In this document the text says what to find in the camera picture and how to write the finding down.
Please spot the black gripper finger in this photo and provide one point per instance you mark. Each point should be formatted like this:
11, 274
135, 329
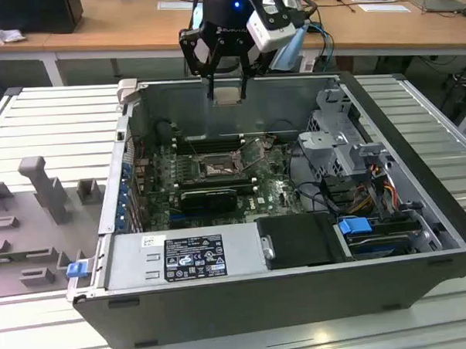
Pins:
186, 45
247, 62

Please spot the silver square cpu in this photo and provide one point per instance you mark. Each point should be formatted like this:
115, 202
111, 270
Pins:
227, 95

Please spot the silver cpu locking lever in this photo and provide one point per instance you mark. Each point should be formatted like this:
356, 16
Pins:
194, 149

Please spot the black RAM slot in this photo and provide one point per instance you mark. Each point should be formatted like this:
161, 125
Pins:
208, 148
218, 188
214, 180
208, 141

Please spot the cpu socket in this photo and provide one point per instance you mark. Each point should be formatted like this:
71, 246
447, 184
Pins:
217, 165

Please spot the blue expansion slot clips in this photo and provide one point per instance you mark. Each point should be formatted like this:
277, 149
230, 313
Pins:
123, 198

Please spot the black drive bay cover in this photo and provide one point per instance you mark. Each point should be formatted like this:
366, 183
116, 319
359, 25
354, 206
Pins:
298, 241

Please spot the white strip on desk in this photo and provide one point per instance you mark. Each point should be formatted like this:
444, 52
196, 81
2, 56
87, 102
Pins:
175, 4

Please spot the wooden desk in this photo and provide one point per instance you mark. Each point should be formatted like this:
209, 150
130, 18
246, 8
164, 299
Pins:
134, 28

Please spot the white power strip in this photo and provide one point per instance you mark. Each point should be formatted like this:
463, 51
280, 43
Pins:
307, 63

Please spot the black cylinder part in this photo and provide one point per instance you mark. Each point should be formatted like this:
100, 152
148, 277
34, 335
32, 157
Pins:
164, 131

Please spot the grey metal drive cage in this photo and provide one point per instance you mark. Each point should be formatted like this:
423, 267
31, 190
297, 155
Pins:
320, 143

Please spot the green motherboard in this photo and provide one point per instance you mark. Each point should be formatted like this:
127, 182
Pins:
268, 188

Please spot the black graphics card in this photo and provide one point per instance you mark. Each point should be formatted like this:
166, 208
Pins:
209, 202

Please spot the black computer tower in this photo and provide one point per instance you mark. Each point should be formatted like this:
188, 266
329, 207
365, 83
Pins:
29, 15

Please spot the crumpled white paper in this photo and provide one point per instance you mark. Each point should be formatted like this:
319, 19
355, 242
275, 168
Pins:
2, 34

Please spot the hard disk in blue carrier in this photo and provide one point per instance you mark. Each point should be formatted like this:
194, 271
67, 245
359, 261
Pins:
353, 227

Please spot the grey parts rack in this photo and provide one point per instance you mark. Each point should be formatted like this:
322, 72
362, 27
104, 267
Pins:
48, 190

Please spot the grey laptop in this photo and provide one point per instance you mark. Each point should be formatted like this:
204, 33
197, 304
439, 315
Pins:
446, 4

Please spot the black office chair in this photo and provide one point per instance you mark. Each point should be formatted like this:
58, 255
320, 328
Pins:
461, 83

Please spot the grey power supply unit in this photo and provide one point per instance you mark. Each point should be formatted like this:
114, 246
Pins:
136, 260

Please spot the black open pc case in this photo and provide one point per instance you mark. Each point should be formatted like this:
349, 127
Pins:
223, 310

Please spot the blue case latch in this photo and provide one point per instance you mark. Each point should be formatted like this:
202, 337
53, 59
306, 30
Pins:
76, 270

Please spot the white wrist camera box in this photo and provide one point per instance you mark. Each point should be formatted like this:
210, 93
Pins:
271, 33

